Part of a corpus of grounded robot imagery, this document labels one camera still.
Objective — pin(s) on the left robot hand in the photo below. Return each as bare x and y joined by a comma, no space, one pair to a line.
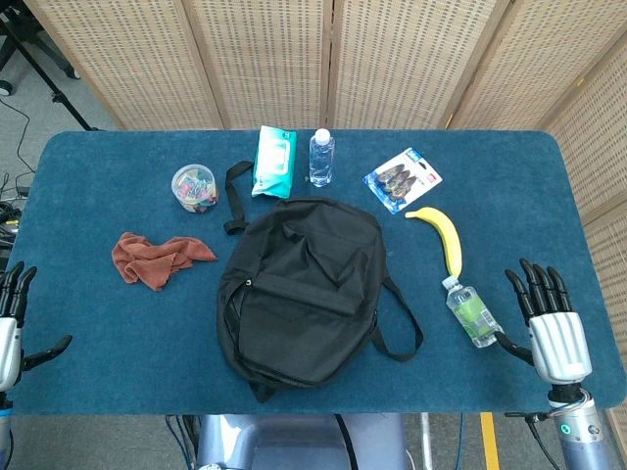
9,343

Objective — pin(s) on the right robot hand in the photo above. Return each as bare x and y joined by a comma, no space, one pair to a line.
561,343

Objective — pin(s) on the black backpack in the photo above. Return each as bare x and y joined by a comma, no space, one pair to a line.
303,284

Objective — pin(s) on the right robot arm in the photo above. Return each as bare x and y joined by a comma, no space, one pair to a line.
583,436

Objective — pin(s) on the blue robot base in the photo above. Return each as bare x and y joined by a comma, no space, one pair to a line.
294,445

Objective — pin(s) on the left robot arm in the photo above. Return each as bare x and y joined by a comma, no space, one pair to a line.
4,431

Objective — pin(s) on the blue table mat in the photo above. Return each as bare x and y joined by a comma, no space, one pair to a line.
98,343

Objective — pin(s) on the green label drink bottle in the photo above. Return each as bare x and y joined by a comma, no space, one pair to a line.
472,313

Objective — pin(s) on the yellow banana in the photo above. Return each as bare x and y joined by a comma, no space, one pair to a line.
450,235

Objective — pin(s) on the brown cloth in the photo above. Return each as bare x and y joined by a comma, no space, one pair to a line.
147,257

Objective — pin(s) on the blue blister card pack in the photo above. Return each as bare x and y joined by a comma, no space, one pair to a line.
401,178

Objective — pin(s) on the clear jar of clips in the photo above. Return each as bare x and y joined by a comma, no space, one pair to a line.
195,190

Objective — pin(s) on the black tripod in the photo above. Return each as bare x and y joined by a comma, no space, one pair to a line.
60,96

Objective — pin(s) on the clear water bottle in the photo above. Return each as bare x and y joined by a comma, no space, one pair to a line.
321,159

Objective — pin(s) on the teal wet wipes pack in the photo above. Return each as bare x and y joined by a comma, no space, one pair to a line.
273,161

